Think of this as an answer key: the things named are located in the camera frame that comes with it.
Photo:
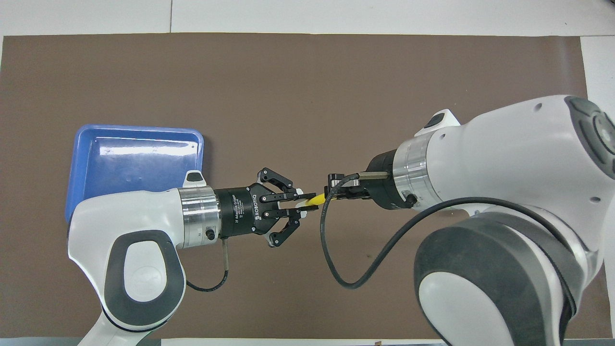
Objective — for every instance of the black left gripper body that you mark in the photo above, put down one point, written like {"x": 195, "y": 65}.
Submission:
{"x": 240, "y": 211}

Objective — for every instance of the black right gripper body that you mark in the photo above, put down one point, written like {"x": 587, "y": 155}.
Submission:
{"x": 387, "y": 187}

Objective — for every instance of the yellow highlighter pen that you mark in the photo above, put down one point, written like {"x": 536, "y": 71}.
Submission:
{"x": 318, "y": 198}

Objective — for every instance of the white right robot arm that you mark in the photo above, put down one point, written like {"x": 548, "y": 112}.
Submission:
{"x": 519, "y": 158}

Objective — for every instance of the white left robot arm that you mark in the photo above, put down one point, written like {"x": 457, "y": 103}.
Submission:
{"x": 139, "y": 211}

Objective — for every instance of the brown table mat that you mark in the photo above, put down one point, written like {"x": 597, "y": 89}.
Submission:
{"x": 307, "y": 86}

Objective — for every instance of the blue plastic tray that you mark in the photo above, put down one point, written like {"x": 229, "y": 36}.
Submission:
{"x": 134, "y": 163}

